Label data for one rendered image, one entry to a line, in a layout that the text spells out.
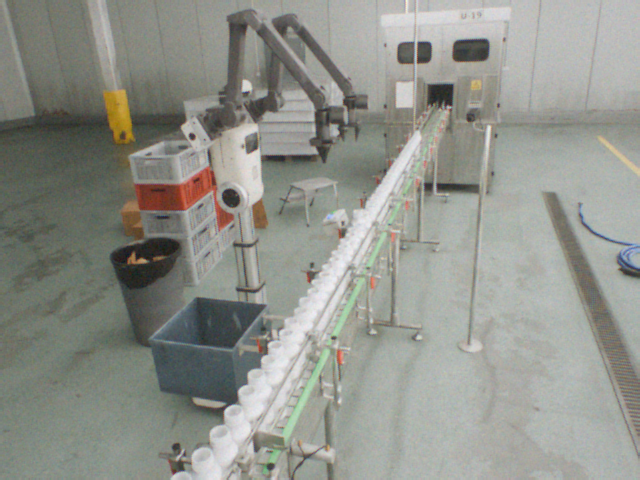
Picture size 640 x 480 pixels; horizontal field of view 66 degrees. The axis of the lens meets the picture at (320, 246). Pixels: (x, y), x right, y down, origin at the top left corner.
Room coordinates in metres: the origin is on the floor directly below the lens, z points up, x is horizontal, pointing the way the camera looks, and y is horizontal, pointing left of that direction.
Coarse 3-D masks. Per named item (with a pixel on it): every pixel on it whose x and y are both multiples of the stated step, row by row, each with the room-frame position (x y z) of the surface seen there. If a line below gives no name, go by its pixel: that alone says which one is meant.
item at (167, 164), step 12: (156, 144) 4.24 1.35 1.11; (168, 144) 4.36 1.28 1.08; (180, 144) 4.34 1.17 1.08; (132, 156) 3.79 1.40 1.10; (144, 156) 3.76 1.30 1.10; (156, 156) 3.74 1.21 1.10; (168, 156) 3.72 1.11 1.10; (180, 156) 3.80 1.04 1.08; (192, 156) 4.00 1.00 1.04; (204, 156) 4.24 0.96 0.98; (132, 168) 3.79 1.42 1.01; (144, 168) 3.78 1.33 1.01; (156, 168) 3.75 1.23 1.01; (168, 168) 3.74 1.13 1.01; (180, 168) 3.76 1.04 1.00; (192, 168) 3.98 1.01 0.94; (144, 180) 3.77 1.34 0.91; (156, 180) 3.75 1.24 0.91; (168, 180) 3.73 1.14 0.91; (180, 180) 3.73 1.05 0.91
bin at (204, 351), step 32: (192, 320) 1.67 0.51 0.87; (224, 320) 1.68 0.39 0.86; (256, 320) 1.52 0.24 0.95; (160, 352) 1.42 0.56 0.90; (192, 352) 1.38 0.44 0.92; (224, 352) 1.34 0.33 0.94; (256, 352) 1.49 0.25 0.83; (160, 384) 1.43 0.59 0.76; (192, 384) 1.39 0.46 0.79; (224, 384) 1.35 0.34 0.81
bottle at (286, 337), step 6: (282, 330) 1.09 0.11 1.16; (288, 330) 1.10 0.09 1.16; (282, 336) 1.07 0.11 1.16; (288, 336) 1.07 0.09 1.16; (282, 342) 1.07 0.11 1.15; (288, 342) 1.06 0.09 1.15; (294, 342) 1.09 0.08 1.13; (288, 348) 1.06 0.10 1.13; (294, 348) 1.07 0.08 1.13; (288, 354) 1.05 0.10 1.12; (294, 354) 1.06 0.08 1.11; (294, 366) 1.06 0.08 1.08; (294, 372) 1.06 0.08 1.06; (294, 378) 1.05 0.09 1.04; (300, 384) 1.07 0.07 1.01
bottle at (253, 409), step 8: (240, 392) 0.86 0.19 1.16; (248, 392) 0.88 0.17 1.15; (256, 392) 0.86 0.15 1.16; (240, 400) 0.85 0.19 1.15; (248, 400) 0.84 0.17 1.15; (256, 400) 0.86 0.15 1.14; (248, 408) 0.84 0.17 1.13; (256, 408) 0.85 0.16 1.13; (248, 416) 0.83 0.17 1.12; (256, 416) 0.84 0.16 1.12; (256, 424) 0.84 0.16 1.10; (264, 424) 0.85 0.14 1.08; (264, 448) 0.84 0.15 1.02
